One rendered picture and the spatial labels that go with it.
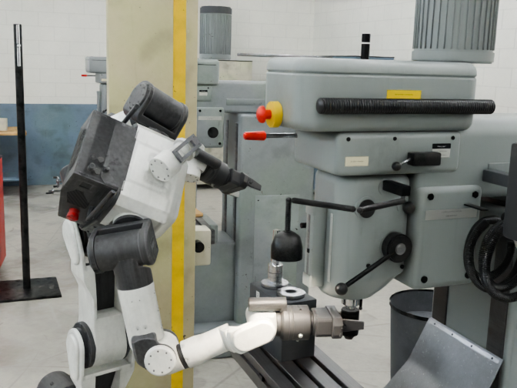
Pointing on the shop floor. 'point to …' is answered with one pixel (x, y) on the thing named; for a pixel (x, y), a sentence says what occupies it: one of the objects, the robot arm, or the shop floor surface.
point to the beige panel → (140, 12)
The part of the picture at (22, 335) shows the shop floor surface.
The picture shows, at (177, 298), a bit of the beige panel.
